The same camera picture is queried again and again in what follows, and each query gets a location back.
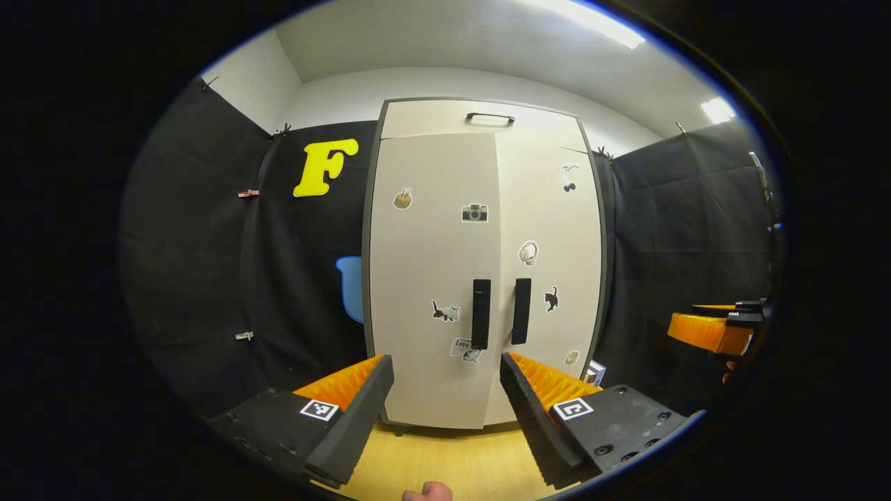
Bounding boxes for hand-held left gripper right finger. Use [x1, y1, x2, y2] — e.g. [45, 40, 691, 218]
[499, 351, 705, 488]

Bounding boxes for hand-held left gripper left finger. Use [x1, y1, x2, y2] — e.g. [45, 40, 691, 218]
[209, 353, 395, 488]

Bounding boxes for white shoe cabinet door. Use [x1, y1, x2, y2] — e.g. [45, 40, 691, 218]
[369, 132, 502, 430]
[484, 132, 603, 427]

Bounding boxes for white shoe cabinet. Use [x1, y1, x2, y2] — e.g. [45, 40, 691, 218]
[361, 96, 610, 436]

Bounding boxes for white cabinet drawer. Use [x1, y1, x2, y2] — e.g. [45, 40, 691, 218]
[379, 100, 589, 154]

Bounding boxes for black backdrop cloth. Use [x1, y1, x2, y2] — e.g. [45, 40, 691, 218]
[118, 77, 787, 418]

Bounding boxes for small ceiling light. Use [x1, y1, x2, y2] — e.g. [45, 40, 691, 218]
[700, 97, 737, 125]

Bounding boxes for long ceiling light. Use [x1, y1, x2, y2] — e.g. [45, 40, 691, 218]
[529, 0, 647, 49]

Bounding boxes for black door handle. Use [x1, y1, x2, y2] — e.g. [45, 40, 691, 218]
[471, 279, 491, 350]
[512, 278, 532, 346]

